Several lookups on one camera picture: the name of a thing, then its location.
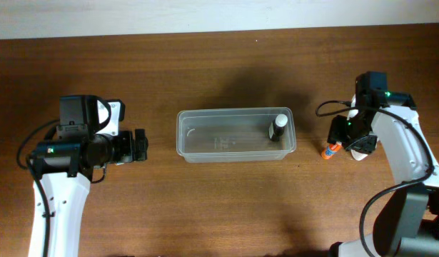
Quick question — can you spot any clear plastic container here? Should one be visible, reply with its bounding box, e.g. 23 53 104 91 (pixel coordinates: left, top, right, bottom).
176 107 296 163

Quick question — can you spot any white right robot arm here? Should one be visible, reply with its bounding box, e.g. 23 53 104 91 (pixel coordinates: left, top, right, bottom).
328 91 439 256

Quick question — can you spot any dark bottle white cap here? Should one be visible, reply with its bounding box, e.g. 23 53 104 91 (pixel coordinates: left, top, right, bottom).
268 114 288 141

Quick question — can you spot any orange glue stick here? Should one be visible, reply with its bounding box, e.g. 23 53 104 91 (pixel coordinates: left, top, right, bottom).
321 141 342 160

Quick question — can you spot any white pump bottle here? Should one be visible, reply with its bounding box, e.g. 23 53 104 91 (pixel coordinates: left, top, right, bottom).
350 150 368 161

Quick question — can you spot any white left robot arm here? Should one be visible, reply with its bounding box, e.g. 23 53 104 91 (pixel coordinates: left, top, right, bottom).
26 127 148 256

